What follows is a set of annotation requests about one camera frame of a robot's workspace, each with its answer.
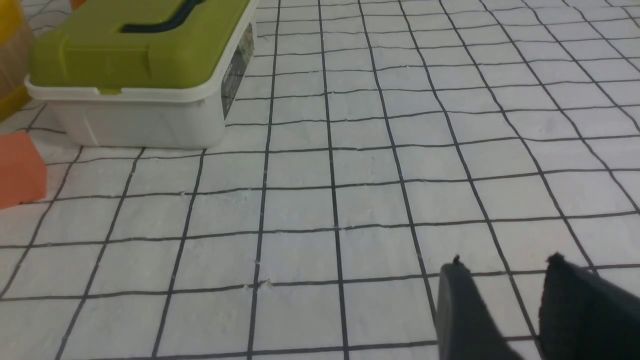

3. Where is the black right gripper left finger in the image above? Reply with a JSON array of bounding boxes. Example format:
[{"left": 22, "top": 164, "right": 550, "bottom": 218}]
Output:
[{"left": 436, "top": 255, "right": 522, "bottom": 360}]

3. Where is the green lidded white storage box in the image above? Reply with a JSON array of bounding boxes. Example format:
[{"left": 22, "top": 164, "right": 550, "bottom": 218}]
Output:
[{"left": 25, "top": 0, "right": 258, "bottom": 150}]

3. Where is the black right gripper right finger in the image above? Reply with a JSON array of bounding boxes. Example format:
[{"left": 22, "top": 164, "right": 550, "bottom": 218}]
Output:
[{"left": 538, "top": 253, "right": 640, "bottom": 360}]

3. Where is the orange foam cube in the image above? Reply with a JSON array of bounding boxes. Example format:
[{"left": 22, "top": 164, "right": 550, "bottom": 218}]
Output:
[{"left": 0, "top": 132, "right": 48, "bottom": 210}]

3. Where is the bamboo steamer basket yellow rim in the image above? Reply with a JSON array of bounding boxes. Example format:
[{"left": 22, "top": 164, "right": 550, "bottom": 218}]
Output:
[{"left": 0, "top": 0, "right": 35, "bottom": 121}]

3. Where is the white black grid tablecloth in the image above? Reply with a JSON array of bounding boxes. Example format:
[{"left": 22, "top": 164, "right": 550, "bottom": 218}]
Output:
[{"left": 0, "top": 0, "right": 640, "bottom": 360}]

